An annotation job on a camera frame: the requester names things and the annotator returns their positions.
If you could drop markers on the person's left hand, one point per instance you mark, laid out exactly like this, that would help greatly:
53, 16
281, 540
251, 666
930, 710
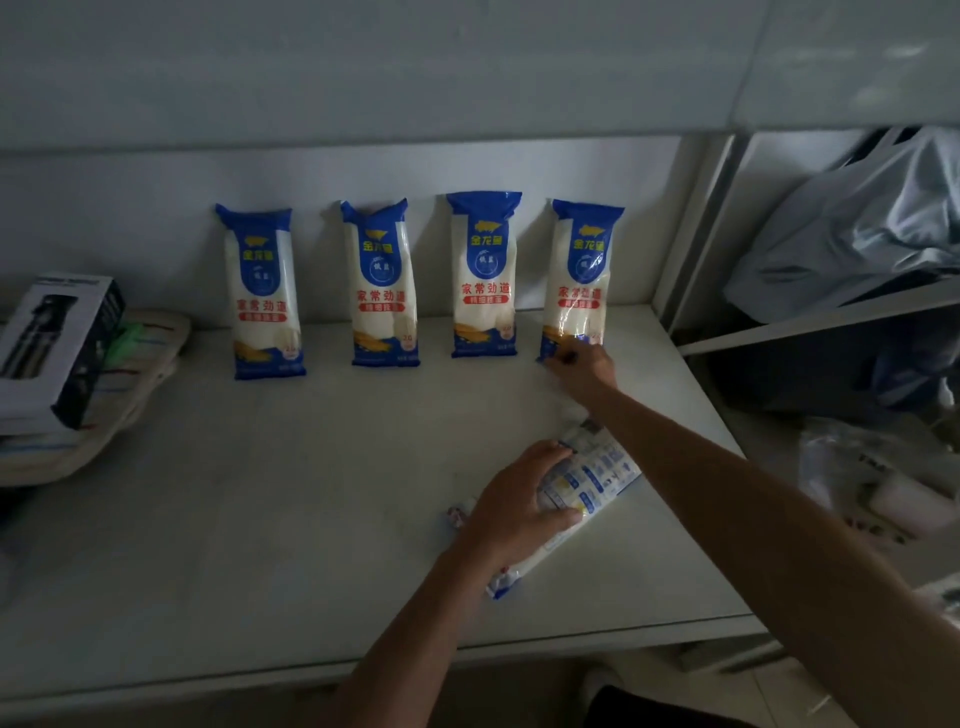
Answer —
506, 517

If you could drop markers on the person's right hand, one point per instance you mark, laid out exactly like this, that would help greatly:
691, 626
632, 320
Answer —
589, 371

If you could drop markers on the person's left thumb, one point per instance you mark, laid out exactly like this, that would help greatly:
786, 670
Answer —
561, 517

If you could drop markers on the person's right fingers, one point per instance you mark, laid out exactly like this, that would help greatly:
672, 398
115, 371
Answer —
561, 361

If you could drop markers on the blue white noodle packet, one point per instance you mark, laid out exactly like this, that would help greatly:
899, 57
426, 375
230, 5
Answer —
592, 480
262, 300
382, 289
579, 277
484, 277

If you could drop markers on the person's right forearm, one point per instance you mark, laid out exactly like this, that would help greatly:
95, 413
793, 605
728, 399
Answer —
765, 540

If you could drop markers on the person's left forearm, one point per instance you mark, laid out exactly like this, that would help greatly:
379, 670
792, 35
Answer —
409, 645

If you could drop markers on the white shelf unit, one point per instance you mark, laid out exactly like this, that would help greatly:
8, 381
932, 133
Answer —
817, 319

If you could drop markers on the clear plastic bag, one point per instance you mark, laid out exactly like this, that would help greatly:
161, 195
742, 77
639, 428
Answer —
840, 457

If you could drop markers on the grey plastic bag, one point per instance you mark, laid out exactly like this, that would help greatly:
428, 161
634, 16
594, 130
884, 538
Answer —
847, 225

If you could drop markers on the white block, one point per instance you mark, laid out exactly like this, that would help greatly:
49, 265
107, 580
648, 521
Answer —
911, 504

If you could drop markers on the stack of beige cloth mats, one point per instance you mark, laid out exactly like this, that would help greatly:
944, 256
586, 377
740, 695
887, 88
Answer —
139, 390

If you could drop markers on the black white product box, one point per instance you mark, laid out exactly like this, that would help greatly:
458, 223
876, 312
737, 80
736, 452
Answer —
52, 349

